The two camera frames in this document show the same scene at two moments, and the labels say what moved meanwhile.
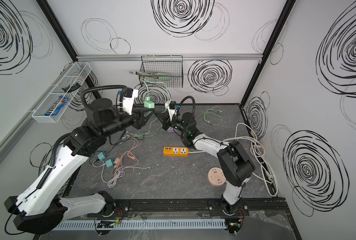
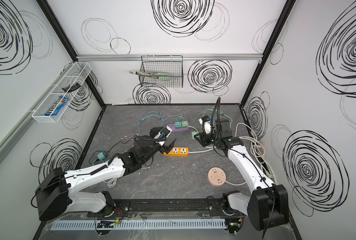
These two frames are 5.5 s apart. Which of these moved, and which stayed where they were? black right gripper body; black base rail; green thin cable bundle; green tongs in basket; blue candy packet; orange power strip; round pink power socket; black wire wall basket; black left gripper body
Moved: black left gripper body; green thin cable bundle; black right gripper body
Stayed: blue candy packet; green tongs in basket; orange power strip; black base rail; black wire wall basket; round pink power socket
